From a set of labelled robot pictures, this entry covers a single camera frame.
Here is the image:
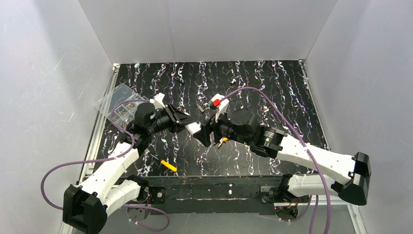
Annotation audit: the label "white remote control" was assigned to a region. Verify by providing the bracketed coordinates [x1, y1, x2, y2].
[185, 122, 201, 135]

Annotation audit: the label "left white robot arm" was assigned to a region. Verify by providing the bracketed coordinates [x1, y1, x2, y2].
[62, 102, 199, 234]

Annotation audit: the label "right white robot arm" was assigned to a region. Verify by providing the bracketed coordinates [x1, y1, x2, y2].
[188, 108, 372, 206]

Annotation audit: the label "clear plastic screw box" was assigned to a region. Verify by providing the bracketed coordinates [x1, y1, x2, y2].
[94, 83, 146, 129]

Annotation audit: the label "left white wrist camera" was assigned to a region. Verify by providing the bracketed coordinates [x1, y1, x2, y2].
[150, 93, 165, 110]

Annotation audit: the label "orange handled pliers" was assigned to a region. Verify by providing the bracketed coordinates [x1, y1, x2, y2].
[218, 137, 229, 148]

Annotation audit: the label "yellow handled screwdriver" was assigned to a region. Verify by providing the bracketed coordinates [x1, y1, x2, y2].
[151, 155, 178, 173]

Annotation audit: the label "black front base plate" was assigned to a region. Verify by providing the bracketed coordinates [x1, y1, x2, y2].
[142, 175, 310, 215]

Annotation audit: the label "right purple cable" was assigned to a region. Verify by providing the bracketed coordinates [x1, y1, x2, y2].
[223, 86, 332, 234]

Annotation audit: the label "aluminium frame rail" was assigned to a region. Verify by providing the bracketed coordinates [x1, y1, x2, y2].
[273, 195, 367, 234]

